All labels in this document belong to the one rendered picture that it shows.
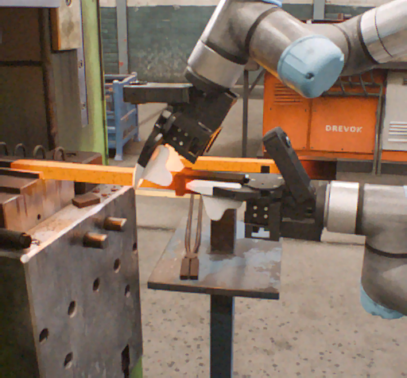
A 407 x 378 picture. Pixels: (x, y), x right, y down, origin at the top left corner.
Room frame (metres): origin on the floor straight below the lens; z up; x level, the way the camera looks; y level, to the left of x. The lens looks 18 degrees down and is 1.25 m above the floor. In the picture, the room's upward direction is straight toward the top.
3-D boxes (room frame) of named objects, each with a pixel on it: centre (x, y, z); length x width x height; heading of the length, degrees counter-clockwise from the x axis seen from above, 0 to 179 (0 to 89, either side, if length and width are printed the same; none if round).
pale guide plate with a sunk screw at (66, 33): (1.14, 0.31, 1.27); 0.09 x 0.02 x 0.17; 162
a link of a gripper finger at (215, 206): (0.71, -0.01, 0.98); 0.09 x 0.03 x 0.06; 75
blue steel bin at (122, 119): (4.85, 1.32, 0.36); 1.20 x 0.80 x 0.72; 84
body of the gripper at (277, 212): (0.70, -0.12, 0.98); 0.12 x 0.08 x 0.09; 72
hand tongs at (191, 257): (1.30, 0.03, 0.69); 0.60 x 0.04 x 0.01; 179
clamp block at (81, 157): (0.99, 0.28, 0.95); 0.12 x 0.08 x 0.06; 72
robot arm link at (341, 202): (0.67, -0.20, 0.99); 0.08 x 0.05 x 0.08; 162
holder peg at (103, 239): (0.81, 0.19, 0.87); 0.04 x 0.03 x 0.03; 72
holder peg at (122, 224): (0.88, 0.17, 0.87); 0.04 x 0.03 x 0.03; 72
